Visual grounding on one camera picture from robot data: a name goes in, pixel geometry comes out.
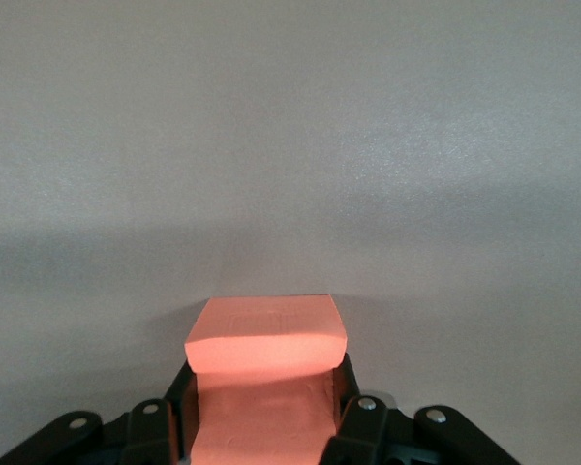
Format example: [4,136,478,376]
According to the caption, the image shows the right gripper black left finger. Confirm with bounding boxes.
[0,361,200,465]

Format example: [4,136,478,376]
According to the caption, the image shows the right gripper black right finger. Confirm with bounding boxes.
[321,353,519,465]

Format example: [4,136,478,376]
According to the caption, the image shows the orange foam cube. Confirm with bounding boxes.
[183,293,348,465]

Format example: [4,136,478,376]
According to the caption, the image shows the brown table mat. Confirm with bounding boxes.
[0,0,581,465]

